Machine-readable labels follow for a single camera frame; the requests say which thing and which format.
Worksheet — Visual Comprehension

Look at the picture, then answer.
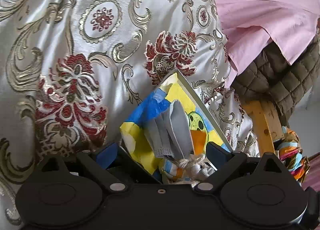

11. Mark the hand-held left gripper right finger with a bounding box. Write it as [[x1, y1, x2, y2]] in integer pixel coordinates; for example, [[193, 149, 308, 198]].
[[194, 142, 290, 193]]

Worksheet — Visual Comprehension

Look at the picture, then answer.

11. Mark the wooden bed rail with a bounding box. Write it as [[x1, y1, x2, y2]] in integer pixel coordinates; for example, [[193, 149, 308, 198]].
[[241, 100, 286, 157]]

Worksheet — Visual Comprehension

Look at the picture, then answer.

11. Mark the painted cardboard box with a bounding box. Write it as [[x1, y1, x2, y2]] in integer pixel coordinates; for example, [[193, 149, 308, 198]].
[[119, 68, 232, 186]]

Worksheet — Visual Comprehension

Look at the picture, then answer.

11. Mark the colourful patterned cloth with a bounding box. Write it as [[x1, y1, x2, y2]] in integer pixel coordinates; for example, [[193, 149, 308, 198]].
[[273, 126, 312, 183]]

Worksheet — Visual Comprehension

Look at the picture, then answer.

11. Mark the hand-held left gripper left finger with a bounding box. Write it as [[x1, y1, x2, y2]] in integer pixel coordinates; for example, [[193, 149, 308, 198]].
[[37, 142, 127, 193]]

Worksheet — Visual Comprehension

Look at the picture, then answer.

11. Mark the pink cloth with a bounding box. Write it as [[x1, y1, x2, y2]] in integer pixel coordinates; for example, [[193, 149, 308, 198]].
[[194, 0, 320, 88]]

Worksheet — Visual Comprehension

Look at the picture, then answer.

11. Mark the grey face mask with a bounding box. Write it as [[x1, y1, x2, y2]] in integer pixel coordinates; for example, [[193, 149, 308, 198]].
[[144, 100, 196, 160]]

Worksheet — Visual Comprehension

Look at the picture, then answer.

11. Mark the white braided rope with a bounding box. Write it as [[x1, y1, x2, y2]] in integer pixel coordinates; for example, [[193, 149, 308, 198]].
[[174, 154, 218, 186]]

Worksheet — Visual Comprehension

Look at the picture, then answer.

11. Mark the floral satin blanket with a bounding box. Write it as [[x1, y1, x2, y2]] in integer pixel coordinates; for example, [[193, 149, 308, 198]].
[[0, 0, 261, 226]]

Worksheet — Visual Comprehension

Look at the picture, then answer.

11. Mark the striped towel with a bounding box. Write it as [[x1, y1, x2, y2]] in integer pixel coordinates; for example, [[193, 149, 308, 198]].
[[159, 157, 200, 185]]

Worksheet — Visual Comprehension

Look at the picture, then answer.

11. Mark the brown quilted jacket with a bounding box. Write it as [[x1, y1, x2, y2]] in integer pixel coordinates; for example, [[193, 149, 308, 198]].
[[229, 26, 320, 127]]

